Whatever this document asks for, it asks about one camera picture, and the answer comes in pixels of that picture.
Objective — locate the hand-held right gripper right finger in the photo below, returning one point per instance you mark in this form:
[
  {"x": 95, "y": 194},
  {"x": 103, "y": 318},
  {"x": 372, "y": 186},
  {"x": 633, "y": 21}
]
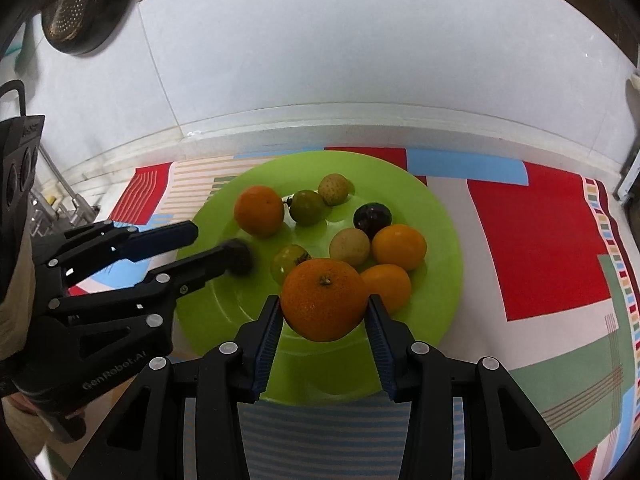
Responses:
[{"x": 382, "y": 355}]

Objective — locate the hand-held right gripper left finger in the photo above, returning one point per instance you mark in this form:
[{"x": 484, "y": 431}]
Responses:
[{"x": 265, "y": 355}]

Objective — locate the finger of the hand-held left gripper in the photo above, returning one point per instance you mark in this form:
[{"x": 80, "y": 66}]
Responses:
[
  {"x": 160, "y": 237},
  {"x": 200, "y": 265}
]

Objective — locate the yellow-orange citrus fruit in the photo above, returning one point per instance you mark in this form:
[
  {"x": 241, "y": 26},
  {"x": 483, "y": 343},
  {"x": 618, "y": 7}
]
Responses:
[
  {"x": 390, "y": 285},
  {"x": 400, "y": 246}
]

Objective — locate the large orange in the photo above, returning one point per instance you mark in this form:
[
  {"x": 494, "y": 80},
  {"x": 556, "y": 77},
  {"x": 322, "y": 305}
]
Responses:
[{"x": 324, "y": 300}]

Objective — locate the green lime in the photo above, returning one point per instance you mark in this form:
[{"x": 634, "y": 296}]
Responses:
[{"x": 287, "y": 265}]

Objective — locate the pale yellow round fruit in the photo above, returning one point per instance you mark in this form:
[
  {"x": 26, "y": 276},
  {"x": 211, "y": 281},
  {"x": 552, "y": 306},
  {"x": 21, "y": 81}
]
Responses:
[{"x": 350, "y": 246}]

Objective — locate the green tomato with stem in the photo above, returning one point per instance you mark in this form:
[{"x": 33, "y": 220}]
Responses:
[{"x": 307, "y": 207}]

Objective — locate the green plate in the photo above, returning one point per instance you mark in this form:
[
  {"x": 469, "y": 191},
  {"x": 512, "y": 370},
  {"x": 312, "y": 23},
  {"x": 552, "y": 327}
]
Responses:
[{"x": 432, "y": 240}]

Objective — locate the small orange mandarin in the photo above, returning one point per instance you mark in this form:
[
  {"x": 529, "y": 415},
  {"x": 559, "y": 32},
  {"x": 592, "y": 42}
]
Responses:
[{"x": 259, "y": 210}]

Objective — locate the tall curved steel faucet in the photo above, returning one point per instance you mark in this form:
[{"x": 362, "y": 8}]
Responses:
[{"x": 75, "y": 205}]

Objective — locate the small speckled green fruit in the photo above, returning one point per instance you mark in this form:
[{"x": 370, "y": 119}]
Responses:
[{"x": 333, "y": 189}]

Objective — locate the colourful patterned tablecloth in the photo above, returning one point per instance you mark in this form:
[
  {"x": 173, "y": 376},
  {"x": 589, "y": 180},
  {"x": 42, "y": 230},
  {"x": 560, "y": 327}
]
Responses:
[{"x": 540, "y": 240}]

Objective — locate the dark round colander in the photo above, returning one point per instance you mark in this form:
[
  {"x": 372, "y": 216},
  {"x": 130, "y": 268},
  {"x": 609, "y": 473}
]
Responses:
[{"x": 85, "y": 5}]

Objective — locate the white plastic rack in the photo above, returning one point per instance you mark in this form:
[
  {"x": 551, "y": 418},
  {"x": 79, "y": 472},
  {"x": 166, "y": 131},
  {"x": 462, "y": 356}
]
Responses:
[{"x": 629, "y": 175}]

